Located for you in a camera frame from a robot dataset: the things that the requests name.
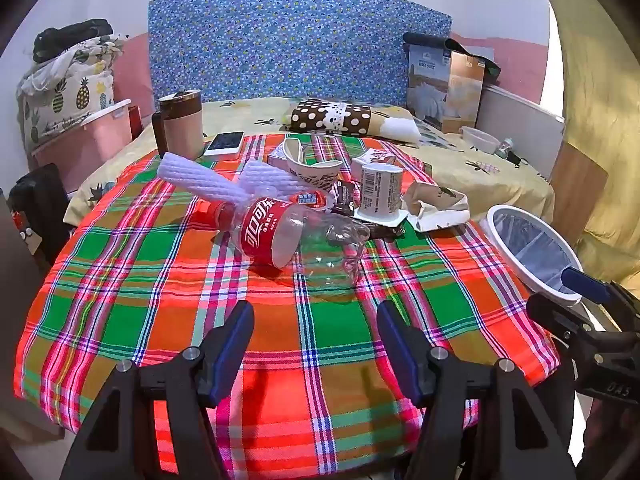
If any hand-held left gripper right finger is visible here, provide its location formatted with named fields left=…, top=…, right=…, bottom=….
left=376, top=300, right=581, bottom=480

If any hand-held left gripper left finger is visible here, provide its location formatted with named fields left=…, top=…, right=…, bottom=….
left=59, top=300, right=257, bottom=480

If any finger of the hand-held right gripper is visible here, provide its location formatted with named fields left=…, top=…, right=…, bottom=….
left=562, top=267, right=640, bottom=311
left=526, top=293, right=601, bottom=346

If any white mesh trash bin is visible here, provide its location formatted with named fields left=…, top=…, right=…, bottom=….
left=480, top=204, right=583, bottom=308

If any clear plastic bottle red label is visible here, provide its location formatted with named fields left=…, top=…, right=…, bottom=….
left=192, top=195, right=371, bottom=303

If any white yogurt cup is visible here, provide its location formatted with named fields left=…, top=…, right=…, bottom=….
left=352, top=161, right=410, bottom=225

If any crushed printed paper cup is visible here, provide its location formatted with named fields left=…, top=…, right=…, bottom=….
left=282, top=139, right=346, bottom=193

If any purple milk carton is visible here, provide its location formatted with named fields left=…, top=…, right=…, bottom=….
left=266, top=150, right=296, bottom=173

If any strawberry milk carton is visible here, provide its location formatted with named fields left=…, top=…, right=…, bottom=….
left=359, top=148, right=398, bottom=166

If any wooden board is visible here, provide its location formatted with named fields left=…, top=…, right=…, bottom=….
left=550, top=140, right=608, bottom=241

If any brown snack wrapper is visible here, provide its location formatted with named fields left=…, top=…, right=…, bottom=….
left=331, top=181, right=362, bottom=212
left=367, top=223, right=407, bottom=239

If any plaid tablecloth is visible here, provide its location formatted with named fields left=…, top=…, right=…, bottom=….
left=15, top=132, right=561, bottom=480

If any yellow pineapple bed sheet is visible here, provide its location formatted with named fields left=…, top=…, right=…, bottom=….
left=64, top=97, right=556, bottom=226

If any crumpled white paper bag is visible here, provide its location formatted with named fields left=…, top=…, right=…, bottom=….
left=402, top=180, right=471, bottom=233

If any clear wrapper with red label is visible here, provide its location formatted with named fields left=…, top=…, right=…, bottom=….
left=290, top=190, right=337, bottom=212

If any yellow curtain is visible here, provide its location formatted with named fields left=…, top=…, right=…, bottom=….
left=532, top=0, right=640, bottom=286

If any white panel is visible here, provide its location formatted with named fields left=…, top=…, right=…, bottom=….
left=475, top=84, right=566, bottom=181

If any white bowl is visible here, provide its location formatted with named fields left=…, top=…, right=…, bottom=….
left=460, top=126, right=501, bottom=155

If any white smartphone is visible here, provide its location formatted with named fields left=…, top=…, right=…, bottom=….
left=202, top=131, right=246, bottom=157

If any beige mug with brown lid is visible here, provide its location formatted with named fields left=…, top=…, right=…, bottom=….
left=151, top=89, right=206, bottom=159

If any brown polka-dot pillow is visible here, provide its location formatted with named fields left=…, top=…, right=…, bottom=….
left=282, top=99, right=423, bottom=145

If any black backpack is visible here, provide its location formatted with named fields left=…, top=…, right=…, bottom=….
left=7, top=162, right=76, bottom=266

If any boxed quilt package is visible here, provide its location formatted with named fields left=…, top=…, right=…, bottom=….
left=402, top=32, right=501, bottom=135

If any pink storage box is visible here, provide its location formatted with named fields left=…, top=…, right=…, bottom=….
left=31, top=99, right=133, bottom=193

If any pineapple print fabric bag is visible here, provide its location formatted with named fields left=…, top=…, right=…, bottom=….
left=17, top=35, right=126, bottom=156

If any blue floral headboard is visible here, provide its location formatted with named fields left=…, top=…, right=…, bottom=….
left=147, top=0, right=453, bottom=108

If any black bag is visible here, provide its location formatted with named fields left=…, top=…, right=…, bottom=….
left=32, top=19, right=113, bottom=63

